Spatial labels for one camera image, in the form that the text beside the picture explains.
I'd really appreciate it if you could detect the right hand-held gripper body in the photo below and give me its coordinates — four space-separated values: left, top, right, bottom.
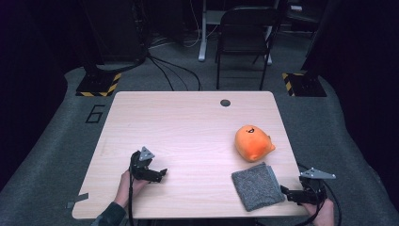
297 168 337 205

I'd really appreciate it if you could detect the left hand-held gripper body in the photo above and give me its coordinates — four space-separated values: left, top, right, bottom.
130 146 159 183

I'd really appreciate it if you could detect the grey towel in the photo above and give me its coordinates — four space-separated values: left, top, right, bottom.
231 162 286 213

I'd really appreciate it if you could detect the orange plush toy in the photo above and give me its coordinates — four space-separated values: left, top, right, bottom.
234 124 277 163

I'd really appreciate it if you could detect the person's right hand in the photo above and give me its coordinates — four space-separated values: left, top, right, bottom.
302 198 335 226

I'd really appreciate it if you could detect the person's left hand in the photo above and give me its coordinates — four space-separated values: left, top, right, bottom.
113 169 150 209

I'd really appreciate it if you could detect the grey tape strip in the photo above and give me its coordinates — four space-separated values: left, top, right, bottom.
66 192 89 210

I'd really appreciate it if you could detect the black yellow striped stand base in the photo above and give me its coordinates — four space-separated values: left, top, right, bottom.
75 72 122 98
281 72 327 98

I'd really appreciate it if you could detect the black folding chair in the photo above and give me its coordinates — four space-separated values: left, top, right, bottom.
215 6 279 91

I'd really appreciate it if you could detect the right hand-held gripper black cable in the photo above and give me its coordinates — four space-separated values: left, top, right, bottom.
295 163 343 226

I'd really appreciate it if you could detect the hand-held gripper black cable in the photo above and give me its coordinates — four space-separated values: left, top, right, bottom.
295 163 343 226
127 156 136 226

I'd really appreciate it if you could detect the left hand-held gripper black cable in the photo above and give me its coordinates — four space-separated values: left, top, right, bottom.
127 156 136 226

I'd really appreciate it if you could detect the black floor cable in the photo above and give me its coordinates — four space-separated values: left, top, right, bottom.
147 55 175 92
150 55 202 92

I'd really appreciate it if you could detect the white desk frame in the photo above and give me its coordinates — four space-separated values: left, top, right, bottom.
198 0 273 65

